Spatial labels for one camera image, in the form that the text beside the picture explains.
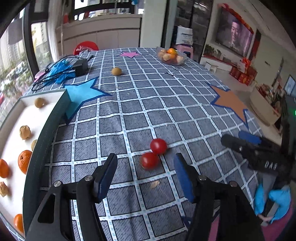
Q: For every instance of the wall television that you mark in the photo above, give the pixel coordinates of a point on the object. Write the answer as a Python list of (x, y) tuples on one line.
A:
[(233, 32)]

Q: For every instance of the white cabinet counter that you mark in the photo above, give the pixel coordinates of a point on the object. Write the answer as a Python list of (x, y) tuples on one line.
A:
[(107, 32)]

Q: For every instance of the red tomato pair right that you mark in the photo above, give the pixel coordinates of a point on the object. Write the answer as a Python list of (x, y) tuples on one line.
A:
[(158, 146)]

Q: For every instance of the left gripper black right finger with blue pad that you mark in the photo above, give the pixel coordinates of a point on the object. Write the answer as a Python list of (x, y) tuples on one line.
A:
[(237, 220)]

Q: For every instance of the white shopping bag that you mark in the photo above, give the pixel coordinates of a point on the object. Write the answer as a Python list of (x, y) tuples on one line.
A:
[(184, 36)]

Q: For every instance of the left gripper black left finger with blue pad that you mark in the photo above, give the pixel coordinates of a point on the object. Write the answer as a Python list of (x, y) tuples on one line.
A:
[(53, 220)]

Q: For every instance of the red gift boxes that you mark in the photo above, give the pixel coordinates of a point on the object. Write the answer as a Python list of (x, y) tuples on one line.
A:
[(244, 72)]

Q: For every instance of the glass bowl of fruit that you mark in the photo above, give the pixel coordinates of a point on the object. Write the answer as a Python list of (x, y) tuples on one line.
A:
[(170, 56)]

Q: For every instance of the black power adapter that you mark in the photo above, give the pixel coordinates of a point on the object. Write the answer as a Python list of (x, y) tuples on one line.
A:
[(80, 67)]

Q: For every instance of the brown kiwi beside orange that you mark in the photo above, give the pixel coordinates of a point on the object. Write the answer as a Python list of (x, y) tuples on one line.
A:
[(39, 102)]

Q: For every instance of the papery husk fruit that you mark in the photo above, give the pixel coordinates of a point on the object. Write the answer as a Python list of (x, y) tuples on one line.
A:
[(4, 190)]

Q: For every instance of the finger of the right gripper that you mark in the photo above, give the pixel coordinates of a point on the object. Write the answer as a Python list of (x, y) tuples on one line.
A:
[(246, 149), (246, 136)]

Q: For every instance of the red tomato pair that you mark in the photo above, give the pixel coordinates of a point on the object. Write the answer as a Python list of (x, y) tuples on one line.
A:
[(149, 160), (158, 146)]

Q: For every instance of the blue gloved hand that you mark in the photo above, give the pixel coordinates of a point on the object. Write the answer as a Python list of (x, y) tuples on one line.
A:
[(281, 197)]

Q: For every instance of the large orange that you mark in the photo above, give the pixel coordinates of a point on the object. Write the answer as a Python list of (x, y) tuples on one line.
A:
[(4, 169)]

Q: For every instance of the red plastic stool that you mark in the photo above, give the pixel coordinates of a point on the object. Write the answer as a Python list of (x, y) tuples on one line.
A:
[(86, 45)]

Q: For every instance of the red tomato pair left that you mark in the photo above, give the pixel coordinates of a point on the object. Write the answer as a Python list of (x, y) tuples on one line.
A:
[(149, 160)]

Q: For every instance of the brown kiwi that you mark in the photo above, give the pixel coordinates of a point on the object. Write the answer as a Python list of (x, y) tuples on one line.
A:
[(116, 71), (39, 102), (33, 144)]

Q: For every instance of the pink plastic stool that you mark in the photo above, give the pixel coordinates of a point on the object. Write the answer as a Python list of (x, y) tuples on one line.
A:
[(186, 49)]

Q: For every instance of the checkered grey tablecloth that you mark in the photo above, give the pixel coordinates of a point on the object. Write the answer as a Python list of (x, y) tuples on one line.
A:
[(186, 105)]

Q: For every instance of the white tray with green rim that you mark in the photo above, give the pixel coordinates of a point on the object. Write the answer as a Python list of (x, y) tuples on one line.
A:
[(43, 122)]

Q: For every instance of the blue plastic gloves pile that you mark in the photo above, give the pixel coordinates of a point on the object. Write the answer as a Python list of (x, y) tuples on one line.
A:
[(60, 72)]

